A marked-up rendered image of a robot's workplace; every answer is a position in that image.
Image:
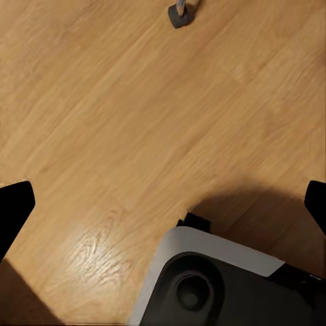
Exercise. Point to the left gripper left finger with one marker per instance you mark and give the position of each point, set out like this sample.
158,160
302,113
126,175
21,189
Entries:
17,201

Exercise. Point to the swivel chair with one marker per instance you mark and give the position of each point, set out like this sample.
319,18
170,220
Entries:
178,14

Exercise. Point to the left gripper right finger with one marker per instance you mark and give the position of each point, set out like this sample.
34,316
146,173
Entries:
315,202

